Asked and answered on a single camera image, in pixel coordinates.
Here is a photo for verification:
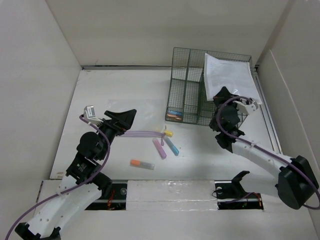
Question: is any clear zipper document pouch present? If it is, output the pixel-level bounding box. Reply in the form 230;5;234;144
204;53;262;105

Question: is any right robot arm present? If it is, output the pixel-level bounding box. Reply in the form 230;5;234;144
209;86;320;210

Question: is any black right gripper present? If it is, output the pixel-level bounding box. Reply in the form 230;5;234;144
209;86;244;129

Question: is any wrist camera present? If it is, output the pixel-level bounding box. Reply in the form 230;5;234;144
234;100;259;115
83;105;103;125

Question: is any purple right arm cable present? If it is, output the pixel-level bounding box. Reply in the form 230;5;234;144
216;96;320;210

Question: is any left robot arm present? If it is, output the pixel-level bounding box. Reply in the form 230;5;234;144
11;106;137;240

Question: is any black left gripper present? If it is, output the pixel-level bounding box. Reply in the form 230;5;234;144
95;108;137;159

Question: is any clear purple zipper pouch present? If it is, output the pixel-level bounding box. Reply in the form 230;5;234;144
107;99;166;138

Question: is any yellow highlighter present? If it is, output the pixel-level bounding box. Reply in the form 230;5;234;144
164;130;173;138

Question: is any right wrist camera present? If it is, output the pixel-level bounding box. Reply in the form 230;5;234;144
234;100;259;115

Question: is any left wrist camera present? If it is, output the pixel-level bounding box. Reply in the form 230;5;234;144
83;105;103;125

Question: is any green wire mesh organizer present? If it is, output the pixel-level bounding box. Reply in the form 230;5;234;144
165;47;252;126

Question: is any orange grey highlighter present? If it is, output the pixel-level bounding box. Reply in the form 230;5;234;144
130;159;155;170

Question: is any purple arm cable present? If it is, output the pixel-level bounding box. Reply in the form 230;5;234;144
4;114;112;240
216;96;320;210

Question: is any blue capped highlighter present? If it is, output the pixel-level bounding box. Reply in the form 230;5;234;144
167;110;182;116

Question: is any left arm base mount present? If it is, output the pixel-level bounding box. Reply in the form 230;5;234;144
86;180;128;211

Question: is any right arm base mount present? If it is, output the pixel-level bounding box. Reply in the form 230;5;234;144
211;170;264;210

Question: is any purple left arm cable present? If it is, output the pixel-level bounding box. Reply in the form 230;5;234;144
4;114;112;240

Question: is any pink purple highlighter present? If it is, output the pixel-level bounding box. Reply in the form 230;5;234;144
152;138;167;160

